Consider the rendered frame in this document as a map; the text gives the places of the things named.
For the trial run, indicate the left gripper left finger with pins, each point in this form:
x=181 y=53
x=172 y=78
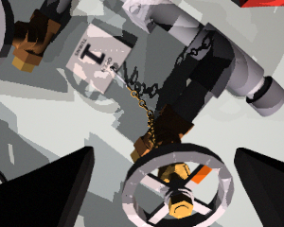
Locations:
x=49 y=196

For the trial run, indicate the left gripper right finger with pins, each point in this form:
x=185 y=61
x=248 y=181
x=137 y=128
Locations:
x=263 y=180

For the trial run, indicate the red rectangular block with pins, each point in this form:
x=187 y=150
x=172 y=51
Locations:
x=261 y=3

